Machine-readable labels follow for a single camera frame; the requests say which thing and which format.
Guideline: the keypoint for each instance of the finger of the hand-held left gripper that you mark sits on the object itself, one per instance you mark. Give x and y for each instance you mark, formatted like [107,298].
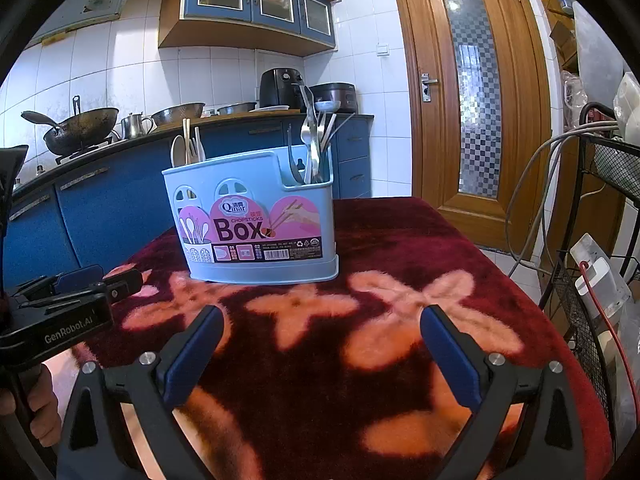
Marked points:
[80,277]
[125,282]

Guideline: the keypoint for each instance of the person's left hand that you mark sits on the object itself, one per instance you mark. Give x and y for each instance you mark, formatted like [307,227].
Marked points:
[46,400]

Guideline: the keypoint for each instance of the metal kettle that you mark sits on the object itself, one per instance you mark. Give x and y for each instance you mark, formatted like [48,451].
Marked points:
[134,127]

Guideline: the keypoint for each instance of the large black wok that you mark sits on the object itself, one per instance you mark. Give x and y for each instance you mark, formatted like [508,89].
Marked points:
[80,130]

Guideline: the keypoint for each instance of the dark rice cooker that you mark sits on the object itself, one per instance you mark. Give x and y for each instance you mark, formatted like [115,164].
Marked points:
[337,95]

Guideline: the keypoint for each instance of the metal colander bowl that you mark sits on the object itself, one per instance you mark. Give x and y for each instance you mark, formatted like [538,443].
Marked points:
[177,114]

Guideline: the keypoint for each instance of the blue kitchen base cabinets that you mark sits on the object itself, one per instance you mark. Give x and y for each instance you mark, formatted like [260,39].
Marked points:
[100,210]

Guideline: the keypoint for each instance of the white plastic container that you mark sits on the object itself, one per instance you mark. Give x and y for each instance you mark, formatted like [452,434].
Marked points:
[627,102]

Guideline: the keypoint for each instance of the dark red floral blanket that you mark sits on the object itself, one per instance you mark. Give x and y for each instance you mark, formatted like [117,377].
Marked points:
[320,360]

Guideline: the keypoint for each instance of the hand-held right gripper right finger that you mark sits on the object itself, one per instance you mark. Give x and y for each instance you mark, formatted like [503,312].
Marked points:
[450,355]

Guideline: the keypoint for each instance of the white light switch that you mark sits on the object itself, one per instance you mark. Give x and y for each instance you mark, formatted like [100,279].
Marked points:
[383,49]

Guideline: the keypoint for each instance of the light blue utensil holder box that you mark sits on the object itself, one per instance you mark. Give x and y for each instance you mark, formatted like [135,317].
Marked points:
[300,210]

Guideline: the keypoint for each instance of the blue glass-door wall cabinet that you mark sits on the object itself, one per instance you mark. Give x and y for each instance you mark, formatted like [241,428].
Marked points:
[225,30]

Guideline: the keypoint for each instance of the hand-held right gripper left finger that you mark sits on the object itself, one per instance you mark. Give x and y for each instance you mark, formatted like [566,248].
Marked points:
[192,355]

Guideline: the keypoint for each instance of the white plate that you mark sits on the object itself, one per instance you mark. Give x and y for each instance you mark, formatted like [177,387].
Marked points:
[270,108]

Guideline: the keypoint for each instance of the black air fryer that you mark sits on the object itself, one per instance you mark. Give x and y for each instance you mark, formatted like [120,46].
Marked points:
[277,87]

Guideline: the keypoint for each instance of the metal basin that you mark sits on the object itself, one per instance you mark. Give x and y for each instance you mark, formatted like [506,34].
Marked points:
[235,108]

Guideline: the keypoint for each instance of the gas stove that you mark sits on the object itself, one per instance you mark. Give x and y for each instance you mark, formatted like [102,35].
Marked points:
[82,152]

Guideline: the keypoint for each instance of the white ceramic bowl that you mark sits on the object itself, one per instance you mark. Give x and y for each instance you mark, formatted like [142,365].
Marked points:
[327,106]

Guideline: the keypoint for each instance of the cardboard box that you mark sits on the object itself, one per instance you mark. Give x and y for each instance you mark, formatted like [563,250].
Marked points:
[564,40]

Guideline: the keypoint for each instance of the white power strip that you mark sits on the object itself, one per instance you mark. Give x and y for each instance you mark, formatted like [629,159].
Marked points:
[600,280]

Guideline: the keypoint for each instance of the white chopstick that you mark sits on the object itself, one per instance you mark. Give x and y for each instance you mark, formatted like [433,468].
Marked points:
[342,127]

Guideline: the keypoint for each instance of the wooden door with glass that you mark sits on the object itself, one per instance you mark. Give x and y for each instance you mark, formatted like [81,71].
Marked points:
[430,160]

